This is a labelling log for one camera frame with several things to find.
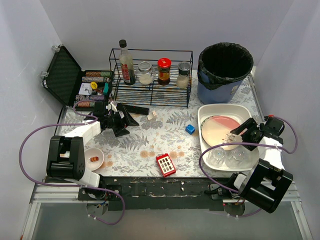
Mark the blue bin with black bag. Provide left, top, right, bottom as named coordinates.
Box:
left=197, top=42, right=254, bottom=105

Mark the red tan poker chip stack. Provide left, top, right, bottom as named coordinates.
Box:
left=85, top=71, right=113, bottom=78

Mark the blue yellow poker chip stack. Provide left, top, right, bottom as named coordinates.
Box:
left=75, top=94, right=106, bottom=102

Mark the round glass jar with powder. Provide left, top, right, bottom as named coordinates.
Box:
left=135, top=61, right=156, bottom=85

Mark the blue striped white plate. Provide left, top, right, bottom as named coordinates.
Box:
left=201, top=115, right=216, bottom=125

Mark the clear plastic cup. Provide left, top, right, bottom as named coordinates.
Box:
left=224, top=146, right=250, bottom=169
left=206, top=147, right=226, bottom=168

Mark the black wire rack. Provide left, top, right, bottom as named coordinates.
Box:
left=109, top=48, right=194, bottom=108

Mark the black rhinestone microphone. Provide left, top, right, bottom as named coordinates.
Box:
left=117, top=103, right=150, bottom=116

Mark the red toy window block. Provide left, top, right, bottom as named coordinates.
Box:
left=155, top=153, right=176, bottom=178

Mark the white rectangular basin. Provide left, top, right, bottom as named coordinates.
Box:
left=197, top=103, right=259, bottom=172

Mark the blue toy brick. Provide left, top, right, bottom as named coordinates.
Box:
left=185, top=124, right=196, bottom=135

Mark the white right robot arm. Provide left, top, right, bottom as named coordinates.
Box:
left=230, top=115, right=293, bottom=214

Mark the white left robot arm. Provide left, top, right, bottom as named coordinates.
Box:
left=46, top=101, right=139, bottom=188

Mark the black poker chip case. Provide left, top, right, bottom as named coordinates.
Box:
left=41, top=44, right=114, bottom=110

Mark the small white bowl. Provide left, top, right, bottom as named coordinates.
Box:
left=84, top=147, right=105, bottom=171

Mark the purple poker chip stack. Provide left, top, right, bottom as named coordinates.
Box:
left=81, top=76, right=110, bottom=83

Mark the white toy brick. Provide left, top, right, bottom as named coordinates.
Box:
left=147, top=110, right=157, bottom=121

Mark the dark sauce glass bottle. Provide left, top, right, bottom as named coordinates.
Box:
left=119, top=39, right=136, bottom=86

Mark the teal card box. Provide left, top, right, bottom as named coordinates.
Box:
left=102, top=83, right=109, bottom=96

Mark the pink white plate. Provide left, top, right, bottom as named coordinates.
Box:
left=198, top=114, right=244, bottom=152

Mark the small sausage piece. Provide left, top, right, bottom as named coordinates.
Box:
left=90, top=156, right=99, bottom=162

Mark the yellow dealer chip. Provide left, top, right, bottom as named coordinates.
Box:
left=90, top=81, right=98, bottom=90

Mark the glass salt grinder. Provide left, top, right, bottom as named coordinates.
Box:
left=176, top=61, right=191, bottom=89

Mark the red lid chili sauce jar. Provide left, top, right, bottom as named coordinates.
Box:
left=157, top=57, right=172, bottom=86

